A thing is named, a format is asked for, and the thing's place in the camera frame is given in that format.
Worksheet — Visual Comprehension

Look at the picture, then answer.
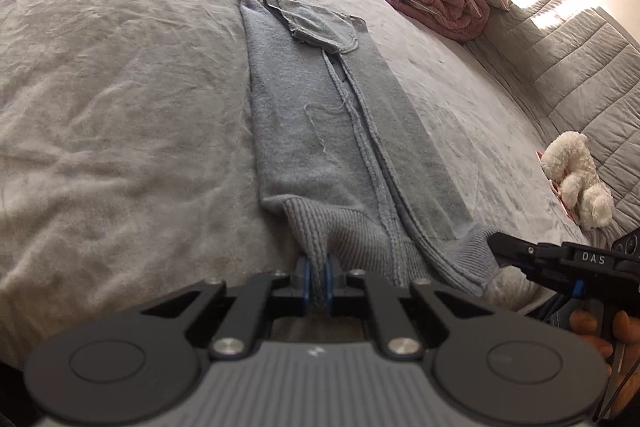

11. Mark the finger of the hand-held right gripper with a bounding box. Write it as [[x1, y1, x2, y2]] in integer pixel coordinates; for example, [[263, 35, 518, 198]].
[[487, 232, 538, 270], [527, 269, 586, 303]]

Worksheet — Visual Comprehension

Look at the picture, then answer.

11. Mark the person's right hand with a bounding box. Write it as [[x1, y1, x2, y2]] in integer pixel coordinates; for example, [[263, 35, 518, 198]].
[[569, 308, 640, 378]]

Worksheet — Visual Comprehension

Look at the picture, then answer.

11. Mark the white plush toy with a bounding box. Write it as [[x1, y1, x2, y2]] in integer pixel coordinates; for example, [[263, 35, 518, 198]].
[[541, 131, 615, 229]]

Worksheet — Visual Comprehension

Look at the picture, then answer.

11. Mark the grey cat print sweater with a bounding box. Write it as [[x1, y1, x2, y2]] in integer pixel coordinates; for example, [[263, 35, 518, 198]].
[[237, 0, 503, 308]]

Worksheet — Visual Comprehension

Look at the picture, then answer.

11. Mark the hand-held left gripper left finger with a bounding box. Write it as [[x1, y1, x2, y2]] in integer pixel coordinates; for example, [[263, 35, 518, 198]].
[[140, 254, 313, 360]]

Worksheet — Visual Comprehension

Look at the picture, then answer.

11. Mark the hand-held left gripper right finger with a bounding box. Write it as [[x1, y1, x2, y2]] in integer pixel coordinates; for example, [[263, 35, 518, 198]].
[[322, 257, 501, 360]]

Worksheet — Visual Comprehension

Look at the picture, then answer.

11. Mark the grey quilted headboard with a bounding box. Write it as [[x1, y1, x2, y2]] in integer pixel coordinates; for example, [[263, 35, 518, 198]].
[[462, 0, 640, 248]]

